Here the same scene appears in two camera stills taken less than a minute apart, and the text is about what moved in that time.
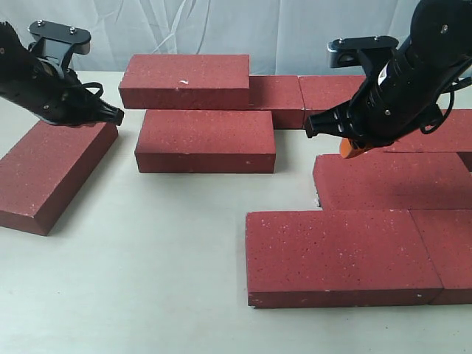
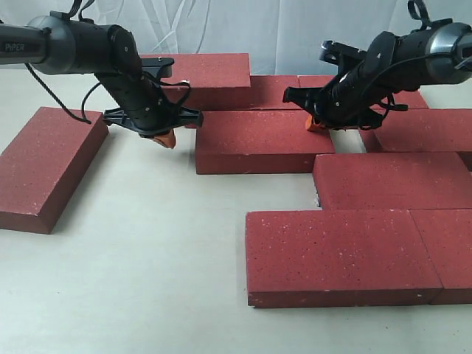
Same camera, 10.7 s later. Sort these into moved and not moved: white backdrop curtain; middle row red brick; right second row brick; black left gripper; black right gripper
Moved: black right gripper; black left gripper
Not moved: middle row red brick; white backdrop curtain; right second row brick
